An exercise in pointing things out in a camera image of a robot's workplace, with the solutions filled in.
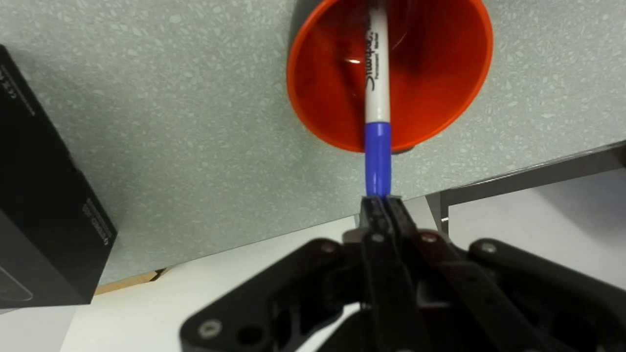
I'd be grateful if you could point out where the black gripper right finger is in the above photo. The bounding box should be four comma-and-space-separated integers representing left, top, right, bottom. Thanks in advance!
385, 194, 626, 352

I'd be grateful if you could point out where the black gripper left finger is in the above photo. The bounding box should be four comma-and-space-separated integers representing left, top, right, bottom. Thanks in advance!
178, 194, 418, 352

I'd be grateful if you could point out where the white marker with blue cap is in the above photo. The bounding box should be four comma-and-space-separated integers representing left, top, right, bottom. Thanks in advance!
360, 0, 395, 200

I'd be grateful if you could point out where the red cup with black outside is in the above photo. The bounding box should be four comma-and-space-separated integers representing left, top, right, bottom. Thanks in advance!
283, 0, 495, 157

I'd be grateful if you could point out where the tall narrow black box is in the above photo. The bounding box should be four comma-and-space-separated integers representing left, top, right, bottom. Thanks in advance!
0, 44, 119, 310

